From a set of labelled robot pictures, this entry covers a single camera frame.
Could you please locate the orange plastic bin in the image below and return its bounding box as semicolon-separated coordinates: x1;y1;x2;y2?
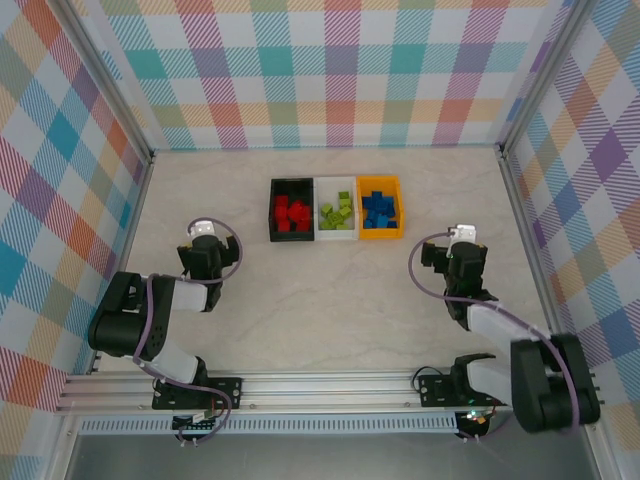
355;174;404;240

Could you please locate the black plastic bin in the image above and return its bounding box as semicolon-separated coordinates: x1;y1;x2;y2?
268;177;317;244

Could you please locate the white plastic bin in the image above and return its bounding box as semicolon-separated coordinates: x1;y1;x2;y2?
313;175;360;242

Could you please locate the small circuit board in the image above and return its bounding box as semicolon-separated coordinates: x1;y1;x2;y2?
172;409;221;432
457;408;491;427

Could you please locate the grey metal plate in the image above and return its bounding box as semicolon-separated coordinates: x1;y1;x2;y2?
47;417;616;480

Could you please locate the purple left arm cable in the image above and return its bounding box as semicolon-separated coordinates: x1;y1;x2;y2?
132;217;245;447

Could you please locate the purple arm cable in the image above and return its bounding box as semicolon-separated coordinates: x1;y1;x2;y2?
408;227;585;446
132;217;245;447

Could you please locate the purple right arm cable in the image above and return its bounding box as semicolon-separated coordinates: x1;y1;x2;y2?
408;227;585;446

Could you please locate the aluminium table side rail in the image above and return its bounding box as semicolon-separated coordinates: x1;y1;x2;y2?
498;149;619;480
87;152;156;376

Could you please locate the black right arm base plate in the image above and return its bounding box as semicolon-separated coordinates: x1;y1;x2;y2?
416;373;504;409

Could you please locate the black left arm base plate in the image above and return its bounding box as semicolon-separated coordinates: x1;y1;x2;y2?
151;375;244;412

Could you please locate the aluminium mounting rail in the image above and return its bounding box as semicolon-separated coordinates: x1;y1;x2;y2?
53;368;519;415

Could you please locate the slotted grey cable duct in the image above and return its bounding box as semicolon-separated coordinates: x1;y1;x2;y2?
78;417;460;436

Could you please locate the aluminium frame post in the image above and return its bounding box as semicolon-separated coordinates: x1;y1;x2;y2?
496;0;591;159
52;0;156;166

